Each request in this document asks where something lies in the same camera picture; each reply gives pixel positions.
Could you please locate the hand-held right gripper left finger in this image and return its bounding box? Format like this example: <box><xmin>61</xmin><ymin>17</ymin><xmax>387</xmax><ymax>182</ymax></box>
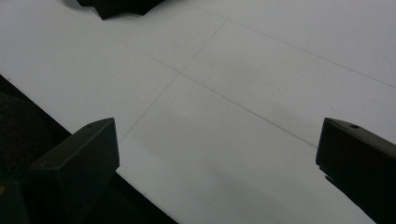
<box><xmin>26</xmin><ymin>117</ymin><xmax>120</xmax><ymax>224</ymax></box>

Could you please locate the black cloth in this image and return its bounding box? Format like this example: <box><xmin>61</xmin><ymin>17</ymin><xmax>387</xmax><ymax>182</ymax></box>
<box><xmin>76</xmin><ymin>0</ymin><xmax>166</xmax><ymax>21</ymax></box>

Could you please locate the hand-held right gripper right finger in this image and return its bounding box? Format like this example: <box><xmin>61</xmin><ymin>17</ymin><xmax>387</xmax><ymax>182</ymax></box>
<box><xmin>316</xmin><ymin>117</ymin><xmax>396</xmax><ymax>224</ymax></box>

